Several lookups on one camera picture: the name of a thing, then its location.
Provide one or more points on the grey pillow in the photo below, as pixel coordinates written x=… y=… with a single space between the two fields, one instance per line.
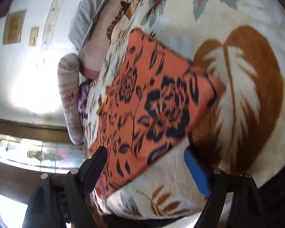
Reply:
x=85 y=16

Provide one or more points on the patterned glass door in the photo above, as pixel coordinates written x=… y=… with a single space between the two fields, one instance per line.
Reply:
x=26 y=152

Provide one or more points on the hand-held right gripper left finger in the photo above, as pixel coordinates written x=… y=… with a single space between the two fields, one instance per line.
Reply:
x=95 y=168

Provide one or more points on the leaf-print quilt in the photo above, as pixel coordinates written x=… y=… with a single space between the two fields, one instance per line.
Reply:
x=239 y=99

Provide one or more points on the large framed wall picture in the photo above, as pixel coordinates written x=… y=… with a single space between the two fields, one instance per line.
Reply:
x=14 y=27

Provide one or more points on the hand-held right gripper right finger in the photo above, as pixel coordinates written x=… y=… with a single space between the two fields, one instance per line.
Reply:
x=197 y=171

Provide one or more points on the striped bolster pillow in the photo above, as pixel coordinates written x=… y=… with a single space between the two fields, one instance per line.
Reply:
x=68 y=99

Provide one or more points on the purple cloth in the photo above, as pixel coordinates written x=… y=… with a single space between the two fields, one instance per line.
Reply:
x=82 y=99

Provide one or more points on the orange floral shirt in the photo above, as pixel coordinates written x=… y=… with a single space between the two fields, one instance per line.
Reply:
x=156 y=87

